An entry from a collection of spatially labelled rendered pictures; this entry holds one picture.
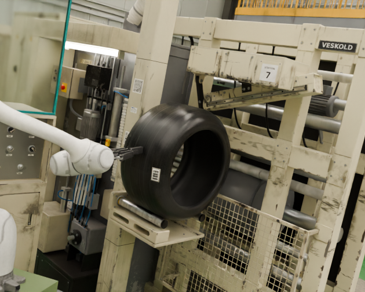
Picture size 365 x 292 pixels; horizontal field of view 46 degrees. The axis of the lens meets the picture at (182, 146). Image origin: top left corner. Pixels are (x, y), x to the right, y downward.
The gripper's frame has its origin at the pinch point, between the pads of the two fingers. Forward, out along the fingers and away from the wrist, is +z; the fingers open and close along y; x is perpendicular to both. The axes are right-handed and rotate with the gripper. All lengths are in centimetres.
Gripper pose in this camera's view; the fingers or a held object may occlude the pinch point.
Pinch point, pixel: (135, 150)
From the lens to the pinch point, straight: 196.6
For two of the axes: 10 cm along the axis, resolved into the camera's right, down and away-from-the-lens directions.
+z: 7.0, -1.3, 7.0
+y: -7.1, -2.5, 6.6
